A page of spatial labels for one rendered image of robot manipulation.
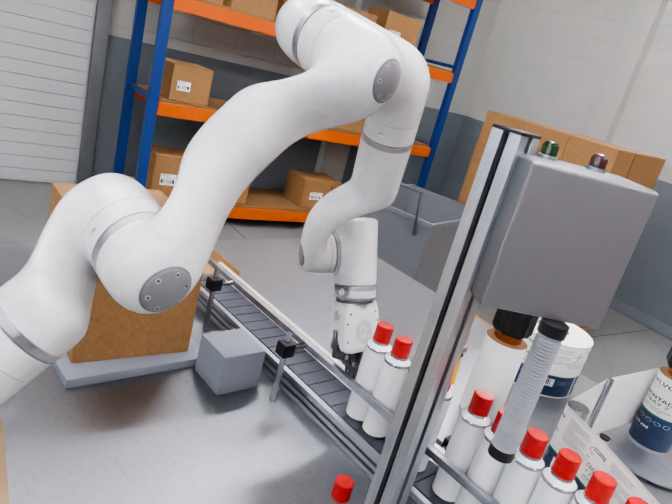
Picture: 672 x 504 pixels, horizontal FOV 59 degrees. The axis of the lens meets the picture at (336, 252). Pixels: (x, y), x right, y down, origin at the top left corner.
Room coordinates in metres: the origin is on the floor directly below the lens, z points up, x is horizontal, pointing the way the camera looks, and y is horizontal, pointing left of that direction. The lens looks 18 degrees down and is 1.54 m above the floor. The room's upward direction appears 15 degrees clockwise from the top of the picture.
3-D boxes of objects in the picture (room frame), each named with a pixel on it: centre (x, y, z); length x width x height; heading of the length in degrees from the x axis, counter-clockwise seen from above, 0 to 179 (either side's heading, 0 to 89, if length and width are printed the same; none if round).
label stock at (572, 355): (1.41, -0.58, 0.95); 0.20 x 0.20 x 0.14
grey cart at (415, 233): (3.58, -0.41, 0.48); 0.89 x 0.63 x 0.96; 147
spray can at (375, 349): (1.02, -0.13, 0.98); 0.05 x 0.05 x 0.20
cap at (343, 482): (0.84, -0.12, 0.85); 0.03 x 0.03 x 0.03
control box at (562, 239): (0.76, -0.27, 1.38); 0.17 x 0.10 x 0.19; 100
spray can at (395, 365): (0.98, -0.16, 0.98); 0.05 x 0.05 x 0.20
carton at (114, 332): (1.16, 0.44, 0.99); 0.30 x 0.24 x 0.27; 40
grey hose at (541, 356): (0.71, -0.30, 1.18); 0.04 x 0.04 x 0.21
